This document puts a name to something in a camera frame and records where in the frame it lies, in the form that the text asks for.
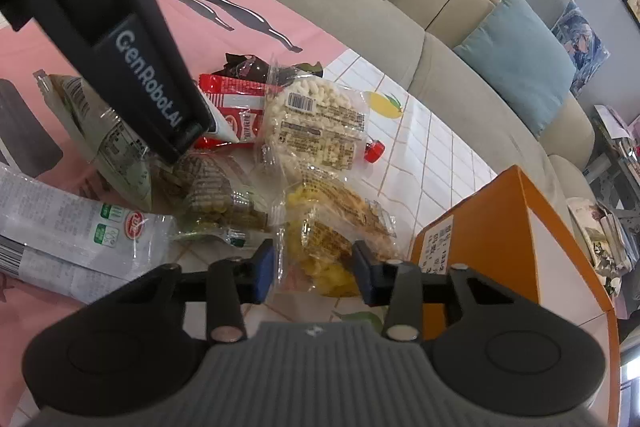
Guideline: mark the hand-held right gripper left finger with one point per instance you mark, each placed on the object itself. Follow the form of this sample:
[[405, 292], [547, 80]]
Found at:
[[264, 274]]

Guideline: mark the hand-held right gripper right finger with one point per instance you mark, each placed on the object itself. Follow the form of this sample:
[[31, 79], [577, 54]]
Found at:
[[362, 279]]

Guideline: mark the yellow corn snack packet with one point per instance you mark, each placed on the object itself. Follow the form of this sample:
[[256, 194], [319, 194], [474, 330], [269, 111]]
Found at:
[[330, 232]]

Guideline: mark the clear brown bean snack packet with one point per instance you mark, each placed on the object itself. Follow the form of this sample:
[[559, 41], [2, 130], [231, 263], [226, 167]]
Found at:
[[210, 192]]

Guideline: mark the orange cardboard box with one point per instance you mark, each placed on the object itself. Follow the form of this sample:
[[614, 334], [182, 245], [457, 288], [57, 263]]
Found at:
[[500, 217]]

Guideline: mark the clear bag of noodles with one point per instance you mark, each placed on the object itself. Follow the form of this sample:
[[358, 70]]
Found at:
[[320, 127]]

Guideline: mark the green snack packet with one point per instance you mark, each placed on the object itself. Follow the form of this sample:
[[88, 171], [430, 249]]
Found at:
[[105, 147]]

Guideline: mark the red snack packet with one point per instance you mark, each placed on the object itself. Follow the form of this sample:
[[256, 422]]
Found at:
[[235, 94]]

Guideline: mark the dark brown snack packet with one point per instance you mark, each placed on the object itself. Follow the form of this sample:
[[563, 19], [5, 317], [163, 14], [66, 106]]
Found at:
[[255, 69]]

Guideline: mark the white grey snack packet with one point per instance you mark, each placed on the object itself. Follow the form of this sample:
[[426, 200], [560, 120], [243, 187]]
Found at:
[[60, 227]]

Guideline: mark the pink white printed tablecloth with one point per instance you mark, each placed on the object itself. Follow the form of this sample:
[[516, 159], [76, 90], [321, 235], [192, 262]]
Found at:
[[430, 142]]

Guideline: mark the pile of magazines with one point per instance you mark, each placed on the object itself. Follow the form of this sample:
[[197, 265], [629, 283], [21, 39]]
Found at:
[[600, 242]]

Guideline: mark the beige sofa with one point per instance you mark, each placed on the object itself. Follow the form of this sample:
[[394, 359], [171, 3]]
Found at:
[[350, 17]]

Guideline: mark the light blue pillow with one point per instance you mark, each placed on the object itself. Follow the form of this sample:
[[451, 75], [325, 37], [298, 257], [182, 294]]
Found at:
[[515, 57]]

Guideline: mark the cluttered grey desk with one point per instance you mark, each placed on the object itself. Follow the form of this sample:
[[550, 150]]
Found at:
[[617, 147]]

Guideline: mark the printed anime cushion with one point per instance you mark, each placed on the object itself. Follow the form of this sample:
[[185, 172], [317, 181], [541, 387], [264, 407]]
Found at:
[[582, 42]]

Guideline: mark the small framed wall picture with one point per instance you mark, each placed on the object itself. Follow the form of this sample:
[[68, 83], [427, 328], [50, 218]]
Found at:
[[634, 2]]

